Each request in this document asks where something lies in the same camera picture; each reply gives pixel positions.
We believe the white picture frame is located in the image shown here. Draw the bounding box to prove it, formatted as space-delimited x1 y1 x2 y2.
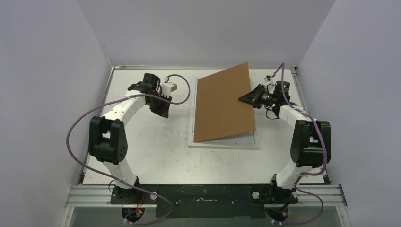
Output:
187 78 260 150

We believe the white brown backing board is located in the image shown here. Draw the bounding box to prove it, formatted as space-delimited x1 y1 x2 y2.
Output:
193 62 256 142

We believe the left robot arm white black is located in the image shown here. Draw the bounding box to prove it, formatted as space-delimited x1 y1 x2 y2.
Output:
88 73 177 204

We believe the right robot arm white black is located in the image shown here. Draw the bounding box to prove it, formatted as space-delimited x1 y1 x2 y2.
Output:
238 81 331 203

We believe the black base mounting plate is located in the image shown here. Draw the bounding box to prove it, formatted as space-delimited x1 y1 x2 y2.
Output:
110 184 298 218

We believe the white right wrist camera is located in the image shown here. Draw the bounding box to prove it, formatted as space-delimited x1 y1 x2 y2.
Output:
264 75 275 86

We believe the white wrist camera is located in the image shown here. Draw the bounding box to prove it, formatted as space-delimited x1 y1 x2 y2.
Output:
264 75 275 86
160 82 177 97

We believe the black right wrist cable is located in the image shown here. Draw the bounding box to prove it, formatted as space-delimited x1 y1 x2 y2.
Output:
265 106 280 120

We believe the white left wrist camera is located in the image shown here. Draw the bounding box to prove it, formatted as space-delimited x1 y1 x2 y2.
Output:
160 82 177 97

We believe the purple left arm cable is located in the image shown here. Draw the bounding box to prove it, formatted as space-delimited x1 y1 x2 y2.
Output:
66 74 191 226

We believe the aluminium front rail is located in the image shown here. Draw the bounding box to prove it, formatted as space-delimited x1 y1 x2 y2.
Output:
66 184 347 207

